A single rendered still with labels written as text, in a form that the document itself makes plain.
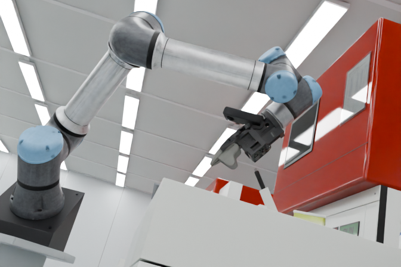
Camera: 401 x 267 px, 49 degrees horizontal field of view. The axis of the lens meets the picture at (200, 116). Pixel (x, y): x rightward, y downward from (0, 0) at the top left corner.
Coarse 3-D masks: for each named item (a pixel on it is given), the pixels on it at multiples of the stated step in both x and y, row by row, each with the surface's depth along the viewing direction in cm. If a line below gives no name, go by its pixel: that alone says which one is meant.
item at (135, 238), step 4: (140, 224) 120; (140, 228) 111; (136, 232) 133; (136, 236) 123; (132, 240) 145; (136, 240) 113; (132, 244) 131; (132, 248) 122; (128, 252) 149; (132, 252) 112; (128, 256) 135; (128, 260) 123; (124, 264) 154; (128, 264) 114
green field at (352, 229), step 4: (352, 224) 134; (356, 224) 132; (340, 228) 141; (344, 228) 138; (348, 228) 135; (352, 228) 133; (356, 228) 131; (348, 232) 135; (352, 232) 133; (356, 232) 130
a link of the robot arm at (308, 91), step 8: (304, 80) 119; (312, 80) 118; (304, 88) 117; (312, 88) 117; (320, 88) 118; (296, 96) 117; (304, 96) 117; (312, 96) 118; (320, 96) 120; (288, 104) 117; (296, 104) 117; (304, 104) 118; (312, 104) 119; (296, 112) 118
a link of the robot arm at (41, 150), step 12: (24, 132) 120; (36, 132) 121; (48, 132) 122; (60, 132) 127; (24, 144) 117; (36, 144) 117; (48, 144) 118; (60, 144) 121; (24, 156) 117; (36, 156) 117; (48, 156) 118; (60, 156) 123; (24, 168) 118; (36, 168) 118; (48, 168) 120; (60, 168) 126; (24, 180) 120; (36, 180) 119; (48, 180) 121
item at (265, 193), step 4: (264, 188) 114; (268, 188) 114; (260, 192) 115; (264, 192) 114; (268, 192) 114; (264, 196) 114; (268, 196) 114; (264, 200) 114; (268, 200) 113; (272, 200) 113; (260, 204) 112; (264, 204) 114; (268, 204) 113; (272, 204) 113; (268, 208) 113; (272, 208) 113; (276, 208) 113
